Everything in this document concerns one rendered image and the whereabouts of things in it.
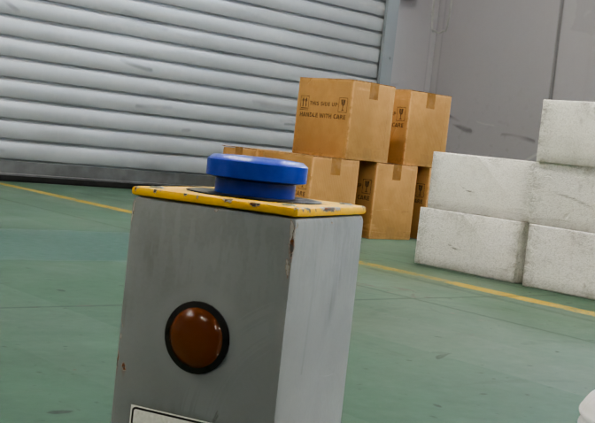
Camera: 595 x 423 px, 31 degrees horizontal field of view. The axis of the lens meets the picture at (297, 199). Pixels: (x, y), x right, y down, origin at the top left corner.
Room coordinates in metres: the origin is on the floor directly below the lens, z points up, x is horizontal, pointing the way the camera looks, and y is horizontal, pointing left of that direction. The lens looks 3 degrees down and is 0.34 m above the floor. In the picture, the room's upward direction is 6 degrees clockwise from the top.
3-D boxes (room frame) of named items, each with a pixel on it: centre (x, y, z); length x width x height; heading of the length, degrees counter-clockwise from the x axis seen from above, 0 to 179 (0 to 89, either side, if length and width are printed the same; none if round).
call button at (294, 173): (0.42, 0.02, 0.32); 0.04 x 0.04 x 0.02
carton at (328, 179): (4.10, -0.03, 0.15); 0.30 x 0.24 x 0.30; 41
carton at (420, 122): (4.45, -0.40, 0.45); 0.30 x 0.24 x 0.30; 39
